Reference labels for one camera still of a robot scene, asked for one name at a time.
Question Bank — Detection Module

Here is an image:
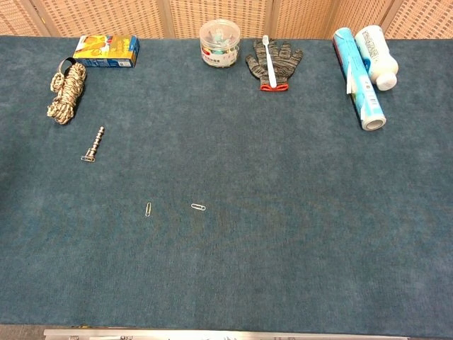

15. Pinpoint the silver magnetic bead rod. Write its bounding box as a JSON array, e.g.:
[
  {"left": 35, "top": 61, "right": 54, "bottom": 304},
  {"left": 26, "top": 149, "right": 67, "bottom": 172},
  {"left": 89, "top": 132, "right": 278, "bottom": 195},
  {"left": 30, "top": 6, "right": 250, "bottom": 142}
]
[{"left": 84, "top": 125, "right": 106, "bottom": 159}]

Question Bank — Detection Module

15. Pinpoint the blue felt mat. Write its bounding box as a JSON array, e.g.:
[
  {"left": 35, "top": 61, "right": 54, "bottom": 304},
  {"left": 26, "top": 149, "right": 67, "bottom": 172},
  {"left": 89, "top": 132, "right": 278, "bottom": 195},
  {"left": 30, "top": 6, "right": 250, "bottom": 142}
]
[{"left": 0, "top": 35, "right": 453, "bottom": 337}]

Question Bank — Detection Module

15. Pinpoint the white toothbrush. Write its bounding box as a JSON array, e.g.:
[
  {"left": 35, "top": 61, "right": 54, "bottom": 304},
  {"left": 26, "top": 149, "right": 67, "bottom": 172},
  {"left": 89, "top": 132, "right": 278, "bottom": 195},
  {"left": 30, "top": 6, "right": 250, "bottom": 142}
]
[{"left": 262, "top": 34, "right": 277, "bottom": 89}]

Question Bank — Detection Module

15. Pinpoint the clear plastic clip jar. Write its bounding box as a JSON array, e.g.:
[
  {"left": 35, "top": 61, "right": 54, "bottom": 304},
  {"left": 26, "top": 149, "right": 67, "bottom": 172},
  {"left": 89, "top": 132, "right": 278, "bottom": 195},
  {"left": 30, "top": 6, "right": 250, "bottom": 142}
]
[{"left": 199, "top": 19, "right": 241, "bottom": 69}]

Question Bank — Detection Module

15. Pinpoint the grey knit work glove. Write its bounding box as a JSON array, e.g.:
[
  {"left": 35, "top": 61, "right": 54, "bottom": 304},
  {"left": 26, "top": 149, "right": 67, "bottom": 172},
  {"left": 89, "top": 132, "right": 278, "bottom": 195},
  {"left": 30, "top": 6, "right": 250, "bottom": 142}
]
[{"left": 245, "top": 38, "right": 304, "bottom": 92}]

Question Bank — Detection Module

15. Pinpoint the blue white cylinder roll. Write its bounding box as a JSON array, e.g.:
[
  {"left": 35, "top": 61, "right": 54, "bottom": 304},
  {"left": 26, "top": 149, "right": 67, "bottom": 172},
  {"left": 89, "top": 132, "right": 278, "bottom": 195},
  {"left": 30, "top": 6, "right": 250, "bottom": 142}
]
[{"left": 332, "top": 27, "right": 387, "bottom": 132}]

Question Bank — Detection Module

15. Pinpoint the yellow blue cardboard box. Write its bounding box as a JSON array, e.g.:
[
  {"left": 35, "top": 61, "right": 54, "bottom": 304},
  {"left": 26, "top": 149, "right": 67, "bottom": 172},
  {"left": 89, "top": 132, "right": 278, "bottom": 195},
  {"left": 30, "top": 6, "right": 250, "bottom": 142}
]
[{"left": 72, "top": 34, "right": 140, "bottom": 69}]

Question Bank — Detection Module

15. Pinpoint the white plastic bottle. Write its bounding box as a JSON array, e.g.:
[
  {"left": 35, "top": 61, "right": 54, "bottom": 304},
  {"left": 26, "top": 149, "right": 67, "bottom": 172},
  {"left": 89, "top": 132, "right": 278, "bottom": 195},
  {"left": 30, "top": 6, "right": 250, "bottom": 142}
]
[{"left": 354, "top": 24, "right": 400, "bottom": 91}]

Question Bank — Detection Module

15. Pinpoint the woven folding screen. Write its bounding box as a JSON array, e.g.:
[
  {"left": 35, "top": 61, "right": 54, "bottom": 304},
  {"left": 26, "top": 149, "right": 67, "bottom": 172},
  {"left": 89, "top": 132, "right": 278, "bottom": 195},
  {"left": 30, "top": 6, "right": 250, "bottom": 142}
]
[{"left": 0, "top": 0, "right": 453, "bottom": 40}]

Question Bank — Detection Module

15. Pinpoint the beige braided rope bundle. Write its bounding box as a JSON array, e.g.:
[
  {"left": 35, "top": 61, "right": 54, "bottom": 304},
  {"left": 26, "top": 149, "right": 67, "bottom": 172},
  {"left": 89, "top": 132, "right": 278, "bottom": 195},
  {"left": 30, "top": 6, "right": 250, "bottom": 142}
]
[{"left": 46, "top": 59, "right": 88, "bottom": 125}]

